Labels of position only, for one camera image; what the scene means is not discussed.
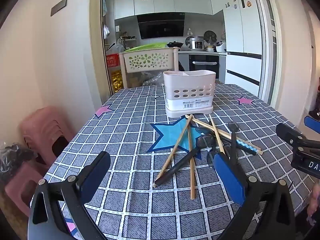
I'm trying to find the white upper kitchen cabinets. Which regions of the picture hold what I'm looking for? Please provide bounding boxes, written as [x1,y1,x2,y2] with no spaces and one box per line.
[114,0,224,20]

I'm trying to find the gold foil bag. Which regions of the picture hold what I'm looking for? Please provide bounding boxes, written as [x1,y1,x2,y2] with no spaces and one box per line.
[111,69,124,93]

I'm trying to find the metal dish rack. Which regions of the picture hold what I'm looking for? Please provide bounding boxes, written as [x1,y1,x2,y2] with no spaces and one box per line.
[117,32,138,50]

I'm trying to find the black built-in oven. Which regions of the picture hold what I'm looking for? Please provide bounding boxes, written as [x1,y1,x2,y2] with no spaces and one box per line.
[188,54,220,81]

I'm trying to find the black long-handled spoon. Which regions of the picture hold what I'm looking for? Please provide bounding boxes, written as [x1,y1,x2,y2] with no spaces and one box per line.
[227,121,240,167]
[206,149,234,169]
[152,134,217,188]

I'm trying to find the black spoon blue patterned handle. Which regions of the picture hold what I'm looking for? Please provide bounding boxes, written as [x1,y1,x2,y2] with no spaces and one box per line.
[194,127,259,155]

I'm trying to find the black range hood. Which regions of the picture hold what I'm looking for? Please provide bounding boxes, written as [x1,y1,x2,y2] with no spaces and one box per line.
[137,12,185,40]

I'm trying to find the beige plastic utensil holder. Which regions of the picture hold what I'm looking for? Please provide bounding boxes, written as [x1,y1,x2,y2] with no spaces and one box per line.
[163,70,216,118]

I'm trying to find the black plastic bag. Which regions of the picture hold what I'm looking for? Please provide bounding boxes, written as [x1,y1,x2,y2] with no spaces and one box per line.
[0,141,38,180]

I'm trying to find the round black perforated rack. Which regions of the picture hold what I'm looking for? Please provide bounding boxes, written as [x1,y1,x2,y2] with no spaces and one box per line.
[204,30,218,43]

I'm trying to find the pink plastic stool stack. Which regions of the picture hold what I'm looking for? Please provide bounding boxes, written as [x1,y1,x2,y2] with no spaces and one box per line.
[19,106,75,165]
[4,161,48,217]

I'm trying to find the green plastic basket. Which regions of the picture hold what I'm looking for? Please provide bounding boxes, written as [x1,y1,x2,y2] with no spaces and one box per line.
[124,42,168,52]

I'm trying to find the white refrigerator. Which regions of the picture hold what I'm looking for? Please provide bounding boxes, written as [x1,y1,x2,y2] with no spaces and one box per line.
[222,0,263,97]

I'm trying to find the red plastic basket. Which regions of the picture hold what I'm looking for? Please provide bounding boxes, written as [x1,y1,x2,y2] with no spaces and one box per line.
[106,54,120,67]

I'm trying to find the silver rice cooker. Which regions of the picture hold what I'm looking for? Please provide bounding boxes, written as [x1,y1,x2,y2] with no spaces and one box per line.
[189,37,206,51]

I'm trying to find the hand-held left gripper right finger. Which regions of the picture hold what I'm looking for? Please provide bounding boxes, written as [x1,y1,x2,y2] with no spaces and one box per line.
[212,152,297,240]

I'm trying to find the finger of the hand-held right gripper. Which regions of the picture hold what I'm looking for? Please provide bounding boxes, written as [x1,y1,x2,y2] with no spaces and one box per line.
[304,116,320,130]
[276,123,307,145]

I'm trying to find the clear plastic bag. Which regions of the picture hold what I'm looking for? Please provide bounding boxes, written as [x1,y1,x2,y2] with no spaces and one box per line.
[140,70,165,87]

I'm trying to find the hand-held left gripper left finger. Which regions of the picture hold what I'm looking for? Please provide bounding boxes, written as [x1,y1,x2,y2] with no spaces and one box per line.
[27,151,112,240]

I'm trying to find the blue checkered star tablecloth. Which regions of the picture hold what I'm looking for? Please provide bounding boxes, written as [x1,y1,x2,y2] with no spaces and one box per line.
[19,83,313,240]

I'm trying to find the person's right hand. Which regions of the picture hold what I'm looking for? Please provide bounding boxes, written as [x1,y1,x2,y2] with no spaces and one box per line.
[306,182,320,227]

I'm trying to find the dark wall panel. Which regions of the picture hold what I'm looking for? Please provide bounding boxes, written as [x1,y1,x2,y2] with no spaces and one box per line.
[50,0,68,17]

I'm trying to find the beige floral storage cart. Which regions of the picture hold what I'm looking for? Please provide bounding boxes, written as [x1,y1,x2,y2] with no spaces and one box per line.
[119,47,179,89]

